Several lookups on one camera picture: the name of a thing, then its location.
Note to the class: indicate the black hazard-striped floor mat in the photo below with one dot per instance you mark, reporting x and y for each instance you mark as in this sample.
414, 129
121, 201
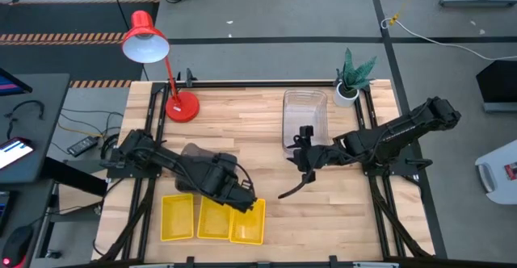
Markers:
60, 22

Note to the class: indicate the green plant in white pot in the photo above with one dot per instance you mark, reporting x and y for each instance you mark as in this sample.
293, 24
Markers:
345, 97

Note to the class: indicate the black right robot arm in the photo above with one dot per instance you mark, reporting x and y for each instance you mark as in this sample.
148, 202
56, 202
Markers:
404, 131

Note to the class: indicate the black computer monitor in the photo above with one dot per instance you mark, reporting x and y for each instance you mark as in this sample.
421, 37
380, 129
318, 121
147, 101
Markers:
12, 85

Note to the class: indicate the red desk lamp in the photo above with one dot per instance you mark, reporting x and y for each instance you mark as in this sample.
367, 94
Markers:
183, 106

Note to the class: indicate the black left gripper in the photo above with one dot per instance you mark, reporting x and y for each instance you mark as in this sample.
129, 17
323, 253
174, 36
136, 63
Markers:
224, 185

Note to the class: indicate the yellow plastic basket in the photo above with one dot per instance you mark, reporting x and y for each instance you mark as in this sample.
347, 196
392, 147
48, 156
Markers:
212, 221
248, 229
177, 216

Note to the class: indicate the black box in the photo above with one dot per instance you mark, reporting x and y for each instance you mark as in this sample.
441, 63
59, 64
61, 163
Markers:
498, 84

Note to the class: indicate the black aluminium frame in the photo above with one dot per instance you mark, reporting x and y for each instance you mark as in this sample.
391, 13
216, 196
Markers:
262, 84

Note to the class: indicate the smartphone with lit screen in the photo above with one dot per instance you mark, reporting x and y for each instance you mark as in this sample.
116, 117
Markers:
12, 152

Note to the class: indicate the black frame clamp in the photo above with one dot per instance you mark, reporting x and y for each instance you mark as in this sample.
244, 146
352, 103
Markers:
333, 260
190, 78
190, 261

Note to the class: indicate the black power adapter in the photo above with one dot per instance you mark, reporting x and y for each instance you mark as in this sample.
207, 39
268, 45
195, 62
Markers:
82, 146

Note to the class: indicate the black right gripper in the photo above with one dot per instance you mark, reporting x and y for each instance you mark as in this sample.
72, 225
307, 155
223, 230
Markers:
313, 157

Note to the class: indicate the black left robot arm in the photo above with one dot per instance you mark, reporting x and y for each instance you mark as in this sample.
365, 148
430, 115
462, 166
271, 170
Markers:
161, 155

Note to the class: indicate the black computer mouse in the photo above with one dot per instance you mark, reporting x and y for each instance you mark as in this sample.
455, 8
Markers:
16, 245

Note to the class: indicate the dark grey desk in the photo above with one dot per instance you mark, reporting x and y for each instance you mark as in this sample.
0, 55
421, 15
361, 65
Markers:
36, 118

